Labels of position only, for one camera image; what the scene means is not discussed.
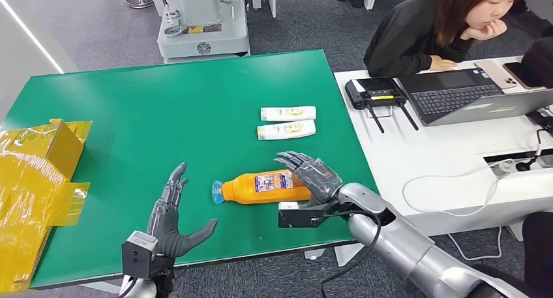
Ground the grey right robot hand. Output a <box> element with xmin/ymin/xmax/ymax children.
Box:
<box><xmin>274</xmin><ymin>151</ymin><xmax>344</xmax><ymax>208</ymax></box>

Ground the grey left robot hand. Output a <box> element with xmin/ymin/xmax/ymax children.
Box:
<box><xmin>147</xmin><ymin>162</ymin><xmax>218</xmax><ymax>259</ymax></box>

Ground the orange detergent bottle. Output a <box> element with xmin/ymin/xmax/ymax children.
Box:
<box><xmin>211</xmin><ymin>170</ymin><xmax>312</xmax><ymax>205</ymax></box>

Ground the white shampoo bottle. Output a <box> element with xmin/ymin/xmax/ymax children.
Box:
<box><xmin>260</xmin><ymin>106</ymin><xmax>317</xmax><ymax>123</ymax></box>
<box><xmin>257</xmin><ymin>120</ymin><xmax>317</xmax><ymax>141</ymax></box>

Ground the white table leg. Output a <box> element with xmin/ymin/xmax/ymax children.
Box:
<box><xmin>333</xmin><ymin>243</ymin><xmax>365</xmax><ymax>267</ymax></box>

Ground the black remote controller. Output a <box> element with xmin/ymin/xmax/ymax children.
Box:
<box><xmin>344</xmin><ymin>76</ymin><xmax>419</xmax><ymax>134</ymax></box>

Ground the yellow taped cardboard box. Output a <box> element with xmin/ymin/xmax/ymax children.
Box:
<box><xmin>0</xmin><ymin>119</ymin><xmax>93</xmax><ymax>294</ymax></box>

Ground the grey open laptop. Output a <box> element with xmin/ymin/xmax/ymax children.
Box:
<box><xmin>396</xmin><ymin>68</ymin><xmax>553</xmax><ymax>128</ymax></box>

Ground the seated person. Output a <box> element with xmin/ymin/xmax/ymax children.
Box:
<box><xmin>363</xmin><ymin>0</ymin><xmax>526</xmax><ymax>78</ymax></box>

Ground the white charger plug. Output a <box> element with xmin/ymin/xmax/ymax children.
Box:
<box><xmin>490</xmin><ymin>158</ymin><xmax>518</xmax><ymax>179</ymax></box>

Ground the white robot stand machine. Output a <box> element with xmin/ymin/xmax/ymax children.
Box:
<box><xmin>157</xmin><ymin>0</ymin><xmax>252</xmax><ymax>65</ymax></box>

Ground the beige smartphone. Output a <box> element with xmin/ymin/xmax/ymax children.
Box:
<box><xmin>474</xmin><ymin>59</ymin><xmax>518</xmax><ymax>91</ymax></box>

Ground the dark screen smartphone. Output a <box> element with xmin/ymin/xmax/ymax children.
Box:
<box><xmin>503</xmin><ymin>61</ymin><xmax>541</xmax><ymax>90</ymax></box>

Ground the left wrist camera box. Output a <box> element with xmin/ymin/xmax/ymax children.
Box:
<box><xmin>121</xmin><ymin>230</ymin><xmax>159</xmax><ymax>280</ymax></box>

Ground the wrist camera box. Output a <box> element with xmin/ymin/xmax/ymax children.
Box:
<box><xmin>121</xmin><ymin>230</ymin><xmax>159</xmax><ymax>280</ymax></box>
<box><xmin>277</xmin><ymin>201</ymin><xmax>342</xmax><ymax>229</ymax></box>

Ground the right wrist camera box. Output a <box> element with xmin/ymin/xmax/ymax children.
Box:
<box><xmin>277</xmin><ymin>201</ymin><xmax>342</xmax><ymax>229</ymax></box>

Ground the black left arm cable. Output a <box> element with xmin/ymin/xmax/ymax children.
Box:
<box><xmin>117</xmin><ymin>278</ymin><xmax>140</xmax><ymax>298</ymax></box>

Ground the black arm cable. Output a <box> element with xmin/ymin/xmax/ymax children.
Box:
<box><xmin>320</xmin><ymin>209</ymin><xmax>383</xmax><ymax>298</ymax></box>
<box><xmin>117</xmin><ymin>278</ymin><xmax>140</xmax><ymax>298</ymax></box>

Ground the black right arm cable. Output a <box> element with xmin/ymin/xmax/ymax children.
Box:
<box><xmin>320</xmin><ymin>209</ymin><xmax>383</xmax><ymax>298</ymax></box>

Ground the white cable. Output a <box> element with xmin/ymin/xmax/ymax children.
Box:
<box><xmin>401</xmin><ymin>164</ymin><xmax>505</xmax><ymax>262</ymax></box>

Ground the black plug with cable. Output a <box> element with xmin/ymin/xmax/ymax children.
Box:
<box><xmin>515</xmin><ymin>128</ymin><xmax>546</xmax><ymax>173</ymax></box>

